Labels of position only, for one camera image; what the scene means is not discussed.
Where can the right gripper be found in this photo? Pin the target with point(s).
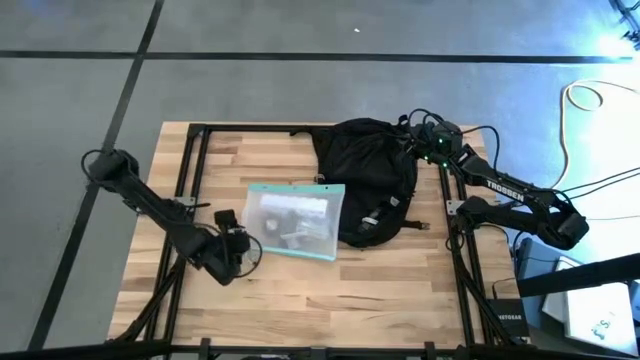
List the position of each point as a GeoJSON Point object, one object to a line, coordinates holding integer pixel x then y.
{"type": "Point", "coordinates": [424, 137]}

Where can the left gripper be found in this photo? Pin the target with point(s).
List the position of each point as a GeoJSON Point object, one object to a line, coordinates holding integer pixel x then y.
{"type": "Point", "coordinates": [227, 257]}

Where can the teal mesh zipper pouch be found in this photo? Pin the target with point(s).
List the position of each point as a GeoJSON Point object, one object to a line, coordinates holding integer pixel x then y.
{"type": "Point", "coordinates": [260, 240]}

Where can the black backpack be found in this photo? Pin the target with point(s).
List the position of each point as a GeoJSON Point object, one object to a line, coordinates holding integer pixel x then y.
{"type": "Point", "coordinates": [370, 170]}

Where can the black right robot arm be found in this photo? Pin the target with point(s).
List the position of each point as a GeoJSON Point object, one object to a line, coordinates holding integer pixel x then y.
{"type": "Point", "coordinates": [505, 190]}

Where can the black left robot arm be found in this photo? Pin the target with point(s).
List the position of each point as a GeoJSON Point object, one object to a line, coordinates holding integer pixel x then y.
{"type": "Point", "coordinates": [150, 205]}

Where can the grey equipment case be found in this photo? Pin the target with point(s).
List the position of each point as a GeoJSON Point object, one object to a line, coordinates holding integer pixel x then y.
{"type": "Point", "coordinates": [535, 265]}

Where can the black overhead crossbar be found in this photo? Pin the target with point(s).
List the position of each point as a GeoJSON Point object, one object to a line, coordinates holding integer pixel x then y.
{"type": "Point", "coordinates": [75, 350]}

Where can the black Netgear box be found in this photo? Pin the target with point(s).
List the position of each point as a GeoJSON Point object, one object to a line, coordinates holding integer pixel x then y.
{"type": "Point", "coordinates": [507, 317]}

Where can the black diagonal beam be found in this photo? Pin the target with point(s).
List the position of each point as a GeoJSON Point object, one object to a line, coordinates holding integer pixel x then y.
{"type": "Point", "coordinates": [575, 275]}

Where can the black tripod stand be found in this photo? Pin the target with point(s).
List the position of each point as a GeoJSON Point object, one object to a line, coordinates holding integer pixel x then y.
{"type": "Point", "coordinates": [627, 15]}

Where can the white flat box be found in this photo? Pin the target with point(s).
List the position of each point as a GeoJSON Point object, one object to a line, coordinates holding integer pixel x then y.
{"type": "Point", "coordinates": [595, 315]}

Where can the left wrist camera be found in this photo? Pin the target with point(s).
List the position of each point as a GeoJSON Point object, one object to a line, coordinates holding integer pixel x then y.
{"type": "Point", "coordinates": [225, 219]}

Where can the black metal table frame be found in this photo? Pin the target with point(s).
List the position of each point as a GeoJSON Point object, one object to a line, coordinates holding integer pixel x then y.
{"type": "Point", "coordinates": [240, 128]}

